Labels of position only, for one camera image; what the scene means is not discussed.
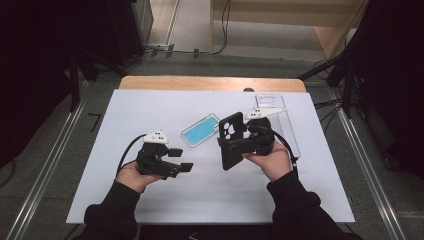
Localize left hand-held gripper cable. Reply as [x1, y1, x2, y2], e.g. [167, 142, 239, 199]
[115, 133, 148, 176]

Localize hand-held gripper cable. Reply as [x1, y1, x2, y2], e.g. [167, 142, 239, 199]
[115, 133, 148, 176]
[266, 128, 299, 168]

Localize dark cabinet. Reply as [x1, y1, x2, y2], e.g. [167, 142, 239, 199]
[109, 0, 154, 64]

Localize black phone case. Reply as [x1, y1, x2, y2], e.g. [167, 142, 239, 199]
[218, 111, 248, 171]

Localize dark curtain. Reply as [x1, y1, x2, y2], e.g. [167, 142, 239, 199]
[349, 0, 424, 179]
[0, 0, 134, 168]

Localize light wooden shelf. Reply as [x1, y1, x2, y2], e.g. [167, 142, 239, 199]
[209, 0, 369, 61]

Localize aluminium floor rail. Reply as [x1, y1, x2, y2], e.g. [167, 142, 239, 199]
[329, 89, 408, 240]
[6, 79, 89, 240]

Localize black metal stand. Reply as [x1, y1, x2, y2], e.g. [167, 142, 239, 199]
[68, 49, 128, 113]
[298, 49, 355, 119]

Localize clear plastic tray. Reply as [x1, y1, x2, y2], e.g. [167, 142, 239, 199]
[254, 93, 302, 159]

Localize person's right hand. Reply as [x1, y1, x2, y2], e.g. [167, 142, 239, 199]
[242, 141, 294, 183]

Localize right hand-held gripper cable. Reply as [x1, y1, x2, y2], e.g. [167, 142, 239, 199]
[266, 128, 299, 168]

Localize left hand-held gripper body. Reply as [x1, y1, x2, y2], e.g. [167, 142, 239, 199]
[135, 129, 184, 181]

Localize person's left hand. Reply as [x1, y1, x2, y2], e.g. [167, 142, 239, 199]
[115, 161, 164, 194]

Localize white board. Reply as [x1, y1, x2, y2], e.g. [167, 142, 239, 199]
[65, 89, 356, 224]

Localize black hanging cable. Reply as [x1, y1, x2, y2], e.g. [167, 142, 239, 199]
[213, 0, 233, 55]

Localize wooden table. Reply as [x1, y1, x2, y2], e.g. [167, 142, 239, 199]
[119, 75, 307, 93]

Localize black floor cables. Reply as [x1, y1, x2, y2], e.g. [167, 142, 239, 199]
[314, 98, 346, 132]

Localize blue phone case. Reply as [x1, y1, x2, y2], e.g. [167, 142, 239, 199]
[180, 113, 222, 148]

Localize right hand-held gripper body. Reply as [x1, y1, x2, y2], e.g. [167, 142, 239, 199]
[233, 107, 287, 157]

